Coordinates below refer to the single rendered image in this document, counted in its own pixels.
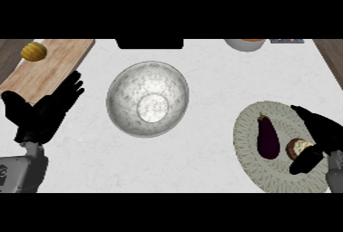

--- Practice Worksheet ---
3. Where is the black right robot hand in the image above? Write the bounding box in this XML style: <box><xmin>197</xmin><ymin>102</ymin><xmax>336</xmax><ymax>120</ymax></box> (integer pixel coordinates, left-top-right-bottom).
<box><xmin>288</xmin><ymin>104</ymin><xmax>343</xmax><ymax>176</ymax></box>

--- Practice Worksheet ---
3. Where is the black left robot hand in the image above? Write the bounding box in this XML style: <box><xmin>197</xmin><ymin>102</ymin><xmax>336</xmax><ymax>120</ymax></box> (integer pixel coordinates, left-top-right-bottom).
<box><xmin>0</xmin><ymin>70</ymin><xmax>85</xmax><ymax>145</ymax></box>

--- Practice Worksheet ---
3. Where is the brown cupcake with white frosting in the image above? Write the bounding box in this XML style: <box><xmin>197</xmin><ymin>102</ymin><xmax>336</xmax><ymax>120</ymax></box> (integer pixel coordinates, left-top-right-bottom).
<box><xmin>285</xmin><ymin>138</ymin><xmax>314</xmax><ymax>161</ymax></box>

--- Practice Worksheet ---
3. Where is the round beige woven placemat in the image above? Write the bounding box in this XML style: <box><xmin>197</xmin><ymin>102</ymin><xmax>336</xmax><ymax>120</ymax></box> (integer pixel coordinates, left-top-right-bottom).
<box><xmin>233</xmin><ymin>100</ymin><xmax>332</xmax><ymax>194</ymax></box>

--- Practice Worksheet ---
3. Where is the white marbled bowl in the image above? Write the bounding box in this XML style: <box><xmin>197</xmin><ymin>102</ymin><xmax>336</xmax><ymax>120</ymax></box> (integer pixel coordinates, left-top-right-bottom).
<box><xmin>104</xmin><ymin>60</ymin><xmax>190</xmax><ymax>139</ymax></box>

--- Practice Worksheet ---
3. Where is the white bowl with orange content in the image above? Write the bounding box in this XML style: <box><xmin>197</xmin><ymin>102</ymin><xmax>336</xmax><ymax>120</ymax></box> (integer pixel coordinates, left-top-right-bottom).
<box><xmin>223</xmin><ymin>39</ymin><xmax>267</xmax><ymax>53</ymax></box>

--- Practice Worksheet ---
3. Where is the dark purple eggplant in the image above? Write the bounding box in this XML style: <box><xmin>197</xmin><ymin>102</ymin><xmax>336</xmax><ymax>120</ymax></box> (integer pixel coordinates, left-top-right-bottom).
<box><xmin>255</xmin><ymin>112</ymin><xmax>280</xmax><ymax>160</ymax></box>

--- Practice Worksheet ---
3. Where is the light wooden cutting board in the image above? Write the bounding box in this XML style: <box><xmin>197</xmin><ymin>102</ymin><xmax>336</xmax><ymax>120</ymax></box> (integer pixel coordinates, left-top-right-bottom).
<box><xmin>0</xmin><ymin>39</ymin><xmax>95</xmax><ymax>106</ymax></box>

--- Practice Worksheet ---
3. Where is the yellow round squash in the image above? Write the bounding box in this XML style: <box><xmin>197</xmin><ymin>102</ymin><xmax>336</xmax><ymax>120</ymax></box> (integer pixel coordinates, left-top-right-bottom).
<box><xmin>20</xmin><ymin>41</ymin><xmax>48</xmax><ymax>63</ymax></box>

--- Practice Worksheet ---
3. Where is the dark brown wooden panel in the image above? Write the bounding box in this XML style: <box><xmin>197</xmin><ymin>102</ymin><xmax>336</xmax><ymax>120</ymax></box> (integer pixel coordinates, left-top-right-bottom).
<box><xmin>0</xmin><ymin>39</ymin><xmax>35</xmax><ymax>85</ymax></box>
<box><xmin>310</xmin><ymin>39</ymin><xmax>343</xmax><ymax>90</ymax></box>

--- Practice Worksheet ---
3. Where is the blue patterned flat object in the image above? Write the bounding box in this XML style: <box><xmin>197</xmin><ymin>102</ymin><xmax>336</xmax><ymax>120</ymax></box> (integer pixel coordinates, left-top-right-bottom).
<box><xmin>268</xmin><ymin>39</ymin><xmax>305</xmax><ymax>44</ymax></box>

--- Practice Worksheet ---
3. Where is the black appliance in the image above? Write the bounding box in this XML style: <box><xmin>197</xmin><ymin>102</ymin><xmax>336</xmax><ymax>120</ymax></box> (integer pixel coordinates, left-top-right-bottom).
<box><xmin>115</xmin><ymin>39</ymin><xmax>184</xmax><ymax>50</ymax></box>

